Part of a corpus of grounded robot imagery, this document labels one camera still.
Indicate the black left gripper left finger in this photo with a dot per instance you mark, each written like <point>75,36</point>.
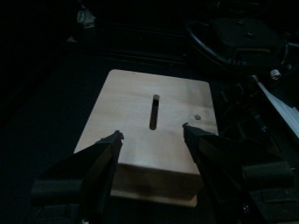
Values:
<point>77,175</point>

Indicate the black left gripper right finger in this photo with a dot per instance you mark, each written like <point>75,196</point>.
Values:
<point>234,175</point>

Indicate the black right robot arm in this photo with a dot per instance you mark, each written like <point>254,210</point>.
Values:
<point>240,38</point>

